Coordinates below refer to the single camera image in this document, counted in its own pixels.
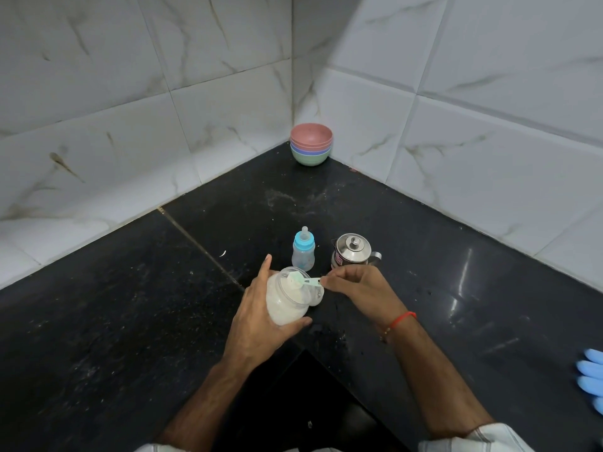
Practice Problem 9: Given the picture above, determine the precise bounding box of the person's left hand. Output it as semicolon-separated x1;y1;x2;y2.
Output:
221;254;313;372

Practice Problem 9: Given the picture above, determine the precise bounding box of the person's right hand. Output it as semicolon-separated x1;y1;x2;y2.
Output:
319;264;408;328

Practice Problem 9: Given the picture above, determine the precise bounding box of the jar of white powder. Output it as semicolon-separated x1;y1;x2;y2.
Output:
266;267;312;326

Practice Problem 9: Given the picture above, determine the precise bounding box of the small steel kettle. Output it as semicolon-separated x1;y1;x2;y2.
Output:
330;233;383;271

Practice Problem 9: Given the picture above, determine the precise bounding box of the mint green scoop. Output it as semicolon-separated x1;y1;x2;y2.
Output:
288;271;322;290

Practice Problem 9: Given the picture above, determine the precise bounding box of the clear baby bottle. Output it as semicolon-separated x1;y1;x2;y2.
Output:
291;226;316;272

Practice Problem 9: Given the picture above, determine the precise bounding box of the person's right forearm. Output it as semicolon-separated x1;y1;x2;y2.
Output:
384;315;496;441

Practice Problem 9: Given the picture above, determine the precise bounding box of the green bowl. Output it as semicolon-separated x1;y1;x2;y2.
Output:
291;149;332;167

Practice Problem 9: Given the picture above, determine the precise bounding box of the pink bowl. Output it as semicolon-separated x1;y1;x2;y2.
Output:
290;122;334;148

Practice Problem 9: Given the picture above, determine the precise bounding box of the red thread bracelet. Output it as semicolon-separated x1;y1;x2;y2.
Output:
380;311;418;342

